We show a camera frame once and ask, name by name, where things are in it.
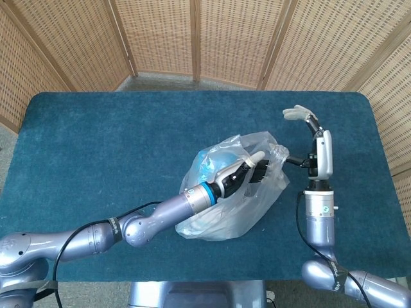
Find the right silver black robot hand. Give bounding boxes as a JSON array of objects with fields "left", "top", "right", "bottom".
[{"left": 282, "top": 104, "right": 333, "bottom": 180}]

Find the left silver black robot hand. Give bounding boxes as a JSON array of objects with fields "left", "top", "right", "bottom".
[{"left": 210, "top": 150, "right": 274, "bottom": 203}]

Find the clear plastic bag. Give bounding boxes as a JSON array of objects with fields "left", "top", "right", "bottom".
[{"left": 175, "top": 130, "right": 290, "bottom": 243}]

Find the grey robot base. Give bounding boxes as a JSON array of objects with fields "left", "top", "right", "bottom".
[{"left": 127, "top": 280, "right": 268, "bottom": 308}]

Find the blue cookie box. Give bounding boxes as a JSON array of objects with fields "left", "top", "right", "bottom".
[{"left": 193, "top": 150, "right": 227, "bottom": 184}]

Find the white wet wipes pack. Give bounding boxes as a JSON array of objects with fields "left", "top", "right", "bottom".
[{"left": 179, "top": 207, "right": 259, "bottom": 241}]

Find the blue carpet table cover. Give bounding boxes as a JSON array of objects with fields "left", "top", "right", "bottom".
[{"left": 0, "top": 91, "right": 411, "bottom": 284}]

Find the woven bamboo folding screen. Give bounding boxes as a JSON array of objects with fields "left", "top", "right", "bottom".
[{"left": 0, "top": 0, "right": 411, "bottom": 232}]

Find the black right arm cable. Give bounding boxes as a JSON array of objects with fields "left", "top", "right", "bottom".
[{"left": 296, "top": 191, "right": 371, "bottom": 306}]

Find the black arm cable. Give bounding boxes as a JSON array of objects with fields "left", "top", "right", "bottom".
[
  {"left": 31, "top": 201, "right": 163, "bottom": 308},
  {"left": 296, "top": 191, "right": 371, "bottom": 306}
]

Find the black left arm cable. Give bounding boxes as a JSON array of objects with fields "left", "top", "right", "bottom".
[{"left": 31, "top": 201, "right": 163, "bottom": 308}]

